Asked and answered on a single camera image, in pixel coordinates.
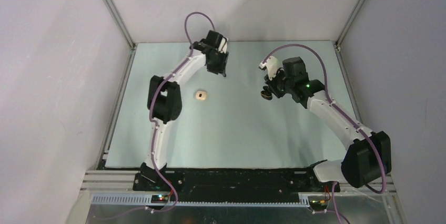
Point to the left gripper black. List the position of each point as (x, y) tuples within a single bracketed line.
[(220, 68)]

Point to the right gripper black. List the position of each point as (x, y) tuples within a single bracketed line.
[(272, 83)]

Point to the black earbud charging case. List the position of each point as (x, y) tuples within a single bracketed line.
[(266, 94)]

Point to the beige earbud charging case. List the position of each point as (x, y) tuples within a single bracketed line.
[(201, 95)]

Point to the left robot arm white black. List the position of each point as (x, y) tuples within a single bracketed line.
[(164, 97)]

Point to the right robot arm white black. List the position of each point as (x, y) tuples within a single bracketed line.
[(368, 155)]

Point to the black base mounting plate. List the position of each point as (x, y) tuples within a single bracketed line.
[(235, 185)]

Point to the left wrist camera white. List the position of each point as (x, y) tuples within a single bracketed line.
[(223, 45)]

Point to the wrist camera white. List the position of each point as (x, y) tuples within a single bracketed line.
[(271, 66), (223, 45)]

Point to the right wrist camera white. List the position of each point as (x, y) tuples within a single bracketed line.
[(271, 66)]

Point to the right corner aluminium post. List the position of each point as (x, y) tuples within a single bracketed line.
[(350, 20)]

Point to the corner aluminium post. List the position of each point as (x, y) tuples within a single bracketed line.
[(117, 18), (350, 20)]

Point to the left corner aluminium post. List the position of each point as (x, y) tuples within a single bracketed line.
[(117, 18)]

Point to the white cable duct strip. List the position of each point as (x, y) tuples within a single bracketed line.
[(153, 200)]

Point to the aluminium frame rail front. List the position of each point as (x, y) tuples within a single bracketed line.
[(122, 180)]

